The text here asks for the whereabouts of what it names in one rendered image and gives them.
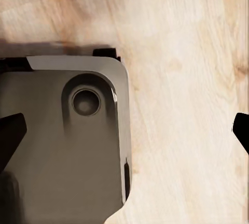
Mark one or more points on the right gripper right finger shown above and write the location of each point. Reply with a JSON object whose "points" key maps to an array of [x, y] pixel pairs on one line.
{"points": [[241, 129]]}

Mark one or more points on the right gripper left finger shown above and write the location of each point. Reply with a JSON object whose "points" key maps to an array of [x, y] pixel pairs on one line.
{"points": [[12, 130]]}

